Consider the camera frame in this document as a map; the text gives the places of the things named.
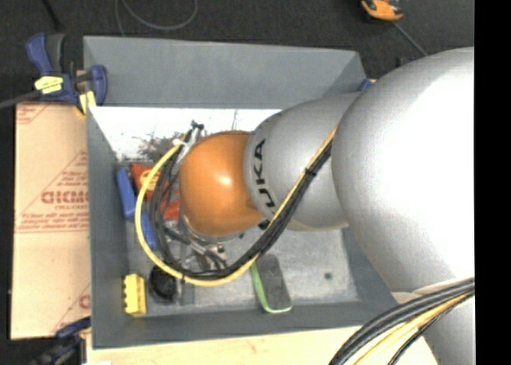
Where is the yellow toothed block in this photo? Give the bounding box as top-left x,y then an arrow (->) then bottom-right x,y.
121,273 -> 148,317

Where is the grey metal bin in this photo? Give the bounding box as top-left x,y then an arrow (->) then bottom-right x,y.
82,35 -> 400,349

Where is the black cylinder on white bracket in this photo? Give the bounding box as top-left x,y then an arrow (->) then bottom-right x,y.
172,119 -> 207,159

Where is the orange-red plastic thing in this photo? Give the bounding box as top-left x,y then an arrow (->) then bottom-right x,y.
130,161 -> 183,221

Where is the dark grey sponge, green edge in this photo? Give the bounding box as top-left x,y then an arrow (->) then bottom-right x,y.
250,253 -> 294,314

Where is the black round cap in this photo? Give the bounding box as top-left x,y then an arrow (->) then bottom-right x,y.
149,265 -> 180,304

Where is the blue long plastic bar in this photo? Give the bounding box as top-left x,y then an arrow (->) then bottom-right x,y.
116,168 -> 158,252

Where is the brown cardboard board, red print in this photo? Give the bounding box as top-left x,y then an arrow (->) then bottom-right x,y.
10,101 -> 93,340

